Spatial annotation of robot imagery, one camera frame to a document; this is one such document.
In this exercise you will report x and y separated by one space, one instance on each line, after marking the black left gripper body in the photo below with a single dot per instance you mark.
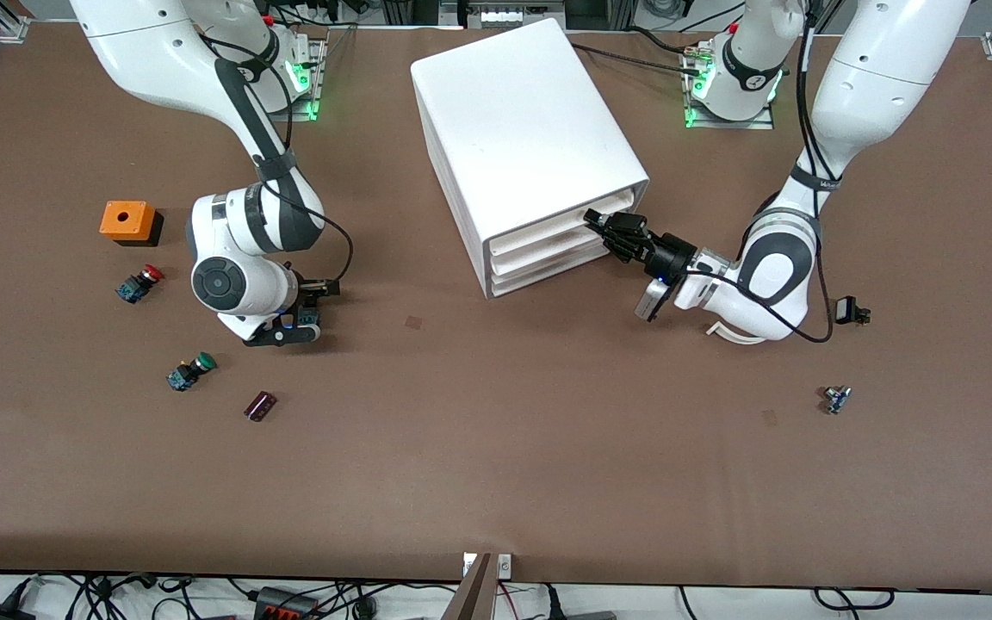
668 254

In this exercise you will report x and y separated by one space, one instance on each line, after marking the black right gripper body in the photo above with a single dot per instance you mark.
306 302

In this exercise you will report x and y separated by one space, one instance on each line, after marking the white plastic drawer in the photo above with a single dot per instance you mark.
539 245
539 232
539 258
539 270

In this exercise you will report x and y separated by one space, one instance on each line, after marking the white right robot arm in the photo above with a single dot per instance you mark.
151 52

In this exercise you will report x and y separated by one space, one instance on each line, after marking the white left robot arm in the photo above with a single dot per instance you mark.
875 77

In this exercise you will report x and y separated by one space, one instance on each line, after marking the green mushroom push button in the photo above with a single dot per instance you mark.
190 372

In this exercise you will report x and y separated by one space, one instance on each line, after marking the red mushroom push button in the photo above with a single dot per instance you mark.
139 284

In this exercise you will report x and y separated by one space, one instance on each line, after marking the white drawer cabinet shell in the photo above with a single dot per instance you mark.
522 120

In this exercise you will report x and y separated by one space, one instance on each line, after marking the orange button box black base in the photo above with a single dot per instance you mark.
126 220

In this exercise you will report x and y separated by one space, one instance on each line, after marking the dark brown cylindrical capacitor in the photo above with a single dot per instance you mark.
260 406

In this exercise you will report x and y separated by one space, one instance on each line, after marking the white semicircular plastic clamp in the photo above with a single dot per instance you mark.
724 332

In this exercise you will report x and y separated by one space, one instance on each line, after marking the chrome metal valve fitting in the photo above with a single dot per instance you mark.
836 400

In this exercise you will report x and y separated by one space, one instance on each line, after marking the grey background equipment rack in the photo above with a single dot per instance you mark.
500 12

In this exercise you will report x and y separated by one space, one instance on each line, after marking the black power strip red switches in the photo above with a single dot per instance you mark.
288 604

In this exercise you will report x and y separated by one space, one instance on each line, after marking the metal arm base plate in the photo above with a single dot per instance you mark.
315 82
698 116

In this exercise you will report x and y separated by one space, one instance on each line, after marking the black switch white square face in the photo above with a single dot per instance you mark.
849 310

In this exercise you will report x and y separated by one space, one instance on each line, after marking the small white edge bracket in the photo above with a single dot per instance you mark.
468 564
505 564

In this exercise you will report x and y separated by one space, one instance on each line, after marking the brown camera stand post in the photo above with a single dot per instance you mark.
472 594

